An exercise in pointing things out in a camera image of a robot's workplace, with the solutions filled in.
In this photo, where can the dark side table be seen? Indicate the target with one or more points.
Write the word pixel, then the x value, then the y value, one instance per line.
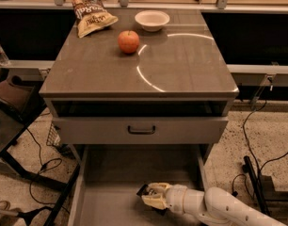
pixel 20 105

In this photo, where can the wire mesh basket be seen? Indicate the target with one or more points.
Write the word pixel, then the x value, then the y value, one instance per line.
pixel 53 138

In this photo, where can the red apple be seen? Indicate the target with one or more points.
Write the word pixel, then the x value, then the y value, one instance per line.
pixel 128 41

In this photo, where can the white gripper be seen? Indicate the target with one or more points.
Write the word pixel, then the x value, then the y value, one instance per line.
pixel 176 197

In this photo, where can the grey drawer cabinet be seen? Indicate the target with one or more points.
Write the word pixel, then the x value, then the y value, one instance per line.
pixel 177 71

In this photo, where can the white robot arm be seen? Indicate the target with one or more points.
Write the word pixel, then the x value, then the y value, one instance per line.
pixel 213 207

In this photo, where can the closed drawer with black handle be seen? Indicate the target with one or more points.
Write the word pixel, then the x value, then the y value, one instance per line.
pixel 167 130

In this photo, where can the black metal stand base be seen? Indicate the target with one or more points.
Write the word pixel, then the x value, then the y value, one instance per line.
pixel 263 187

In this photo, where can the open grey drawer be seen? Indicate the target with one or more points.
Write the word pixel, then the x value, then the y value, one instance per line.
pixel 111 175

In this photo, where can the white paper bowl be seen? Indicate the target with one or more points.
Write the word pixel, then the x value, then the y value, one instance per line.
pixel 152 20

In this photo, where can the brown chip bag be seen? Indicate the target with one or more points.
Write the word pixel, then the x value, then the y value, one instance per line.
pixel 91 16

